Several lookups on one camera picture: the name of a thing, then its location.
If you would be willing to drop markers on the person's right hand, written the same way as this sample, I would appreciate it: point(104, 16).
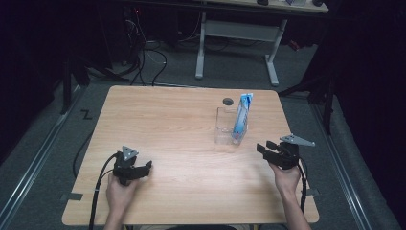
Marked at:
point(287, 180)

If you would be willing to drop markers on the grey-legged background desk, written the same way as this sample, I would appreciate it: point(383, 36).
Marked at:
point(237, 30)

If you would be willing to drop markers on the black stand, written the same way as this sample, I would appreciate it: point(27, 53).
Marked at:
point(327, 105)
point(67, 86)

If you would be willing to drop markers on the clear plastic container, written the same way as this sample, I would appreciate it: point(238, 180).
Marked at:
point(226, 127)

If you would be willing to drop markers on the grey tape piece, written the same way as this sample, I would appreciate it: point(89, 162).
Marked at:
point(72, 196)
point(313, 192)

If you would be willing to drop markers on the blue and white toothpaste tube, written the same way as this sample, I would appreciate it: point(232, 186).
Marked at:
point(242, 118)

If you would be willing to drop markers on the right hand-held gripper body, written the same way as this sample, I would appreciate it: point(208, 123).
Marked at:
point(287, 155)

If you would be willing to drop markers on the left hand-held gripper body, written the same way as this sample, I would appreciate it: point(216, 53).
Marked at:
point(125, 166)

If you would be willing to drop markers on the metal floor rail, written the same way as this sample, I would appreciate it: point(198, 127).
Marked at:
point(38, 153)
point(341, 169)

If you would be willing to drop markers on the person's left hand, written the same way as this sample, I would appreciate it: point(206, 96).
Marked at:
point(119, 196)

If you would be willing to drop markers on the dark computer tower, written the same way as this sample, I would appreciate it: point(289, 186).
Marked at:
point(131, 35)

